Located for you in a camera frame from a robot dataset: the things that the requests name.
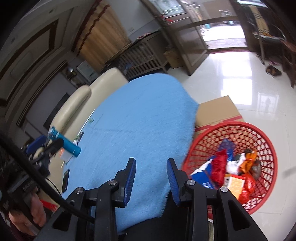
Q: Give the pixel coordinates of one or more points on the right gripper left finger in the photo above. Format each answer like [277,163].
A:
[90,214]

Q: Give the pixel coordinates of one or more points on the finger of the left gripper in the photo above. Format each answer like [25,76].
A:
[45,154]
[36,144]

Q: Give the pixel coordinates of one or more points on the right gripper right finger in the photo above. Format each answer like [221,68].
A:
[230,219]

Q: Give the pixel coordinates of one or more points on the orange white medicine box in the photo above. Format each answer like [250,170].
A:
[234,183]

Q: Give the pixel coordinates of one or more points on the white tissue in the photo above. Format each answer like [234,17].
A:
[232,167]

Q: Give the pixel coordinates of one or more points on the black plastic trash bag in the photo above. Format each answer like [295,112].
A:
[255,170]

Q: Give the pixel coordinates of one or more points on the red knotted plastic bag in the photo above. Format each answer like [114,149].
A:
[218,168]

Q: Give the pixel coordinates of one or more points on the orange plastic wrapper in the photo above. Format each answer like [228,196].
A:
[250,158]

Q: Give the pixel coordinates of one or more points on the red plastic bag wad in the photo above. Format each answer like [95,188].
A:
[248,188]

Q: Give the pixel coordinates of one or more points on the person's left hand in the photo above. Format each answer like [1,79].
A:
[33,216]

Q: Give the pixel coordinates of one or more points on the teal thermos bottle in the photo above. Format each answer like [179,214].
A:
[69,146]

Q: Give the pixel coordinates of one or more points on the dark foil wrapper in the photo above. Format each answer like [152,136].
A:
[78,138]

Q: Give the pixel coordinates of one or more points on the black phone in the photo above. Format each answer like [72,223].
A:
[65,180]

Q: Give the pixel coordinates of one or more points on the cream leather sofa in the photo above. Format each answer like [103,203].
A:
[75,112]

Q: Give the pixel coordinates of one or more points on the red plastic laundry basket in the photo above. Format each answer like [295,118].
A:
[244,136]

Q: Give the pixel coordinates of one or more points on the blue table cloth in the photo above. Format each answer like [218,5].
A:
[151,119]

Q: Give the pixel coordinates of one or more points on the cardboard box on floor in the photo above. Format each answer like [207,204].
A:
[211,113]

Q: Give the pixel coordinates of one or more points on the brown curtain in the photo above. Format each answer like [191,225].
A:
[100,36]

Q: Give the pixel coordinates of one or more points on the wooden slatted crib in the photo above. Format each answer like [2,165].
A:
[141,57]

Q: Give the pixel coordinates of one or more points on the small cardboard box by crib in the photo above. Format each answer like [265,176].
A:
[174,59]

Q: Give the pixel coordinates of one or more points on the brown slippers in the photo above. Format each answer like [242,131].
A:
[274,72]

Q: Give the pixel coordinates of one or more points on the glass entrance door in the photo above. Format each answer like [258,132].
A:
[199,28]

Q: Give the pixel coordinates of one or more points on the metal folding chair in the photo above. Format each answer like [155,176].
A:
[261,30]

